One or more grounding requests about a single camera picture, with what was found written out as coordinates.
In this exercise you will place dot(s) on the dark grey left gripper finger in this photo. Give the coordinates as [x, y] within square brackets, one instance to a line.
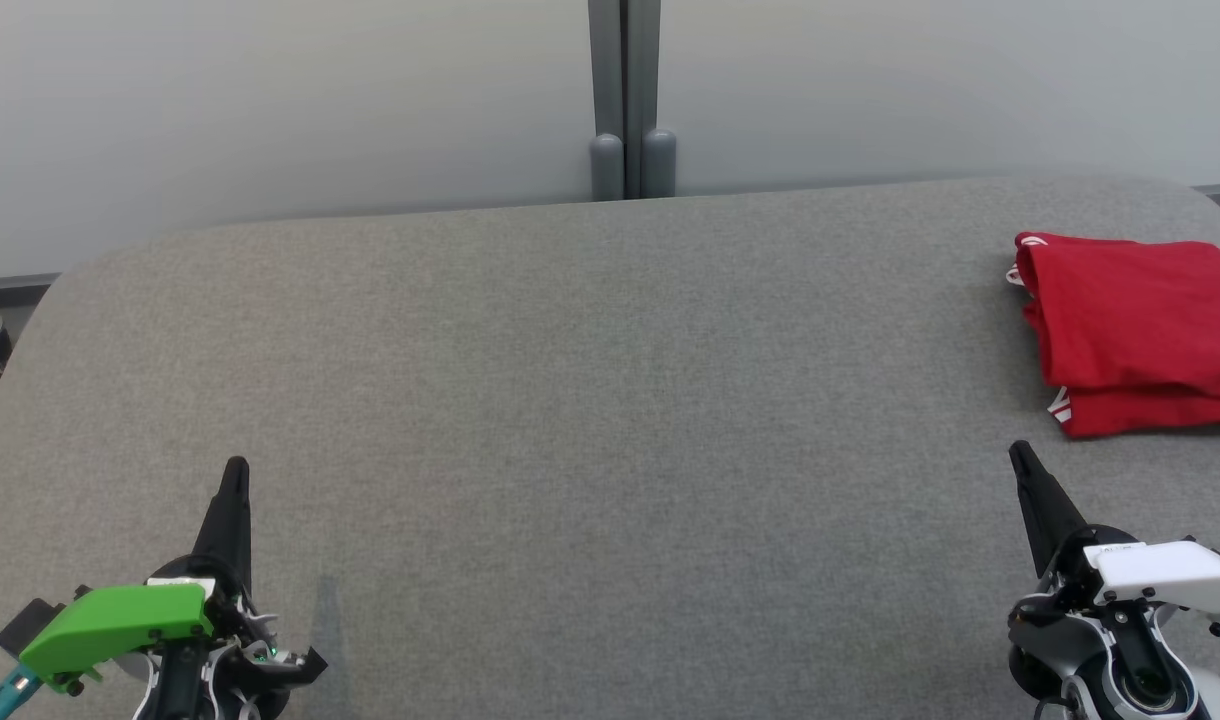
[228, 520]

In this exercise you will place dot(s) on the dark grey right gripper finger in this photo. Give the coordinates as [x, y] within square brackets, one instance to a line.
[1045, 510]

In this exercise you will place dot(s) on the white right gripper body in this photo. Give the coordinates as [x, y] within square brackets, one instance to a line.
[1170, 570]

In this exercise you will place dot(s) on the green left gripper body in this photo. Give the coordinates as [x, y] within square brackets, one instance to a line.
[110, 620]

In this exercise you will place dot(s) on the red white jersey shirt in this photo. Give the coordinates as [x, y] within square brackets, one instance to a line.
[1140, 310]

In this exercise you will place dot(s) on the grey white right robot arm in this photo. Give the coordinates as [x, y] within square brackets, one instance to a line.
[1130, 680]

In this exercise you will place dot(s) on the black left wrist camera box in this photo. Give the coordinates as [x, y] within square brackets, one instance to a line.
[25, 622]

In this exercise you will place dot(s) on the grey metal partition post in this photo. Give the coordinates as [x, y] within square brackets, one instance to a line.
[625, 90]

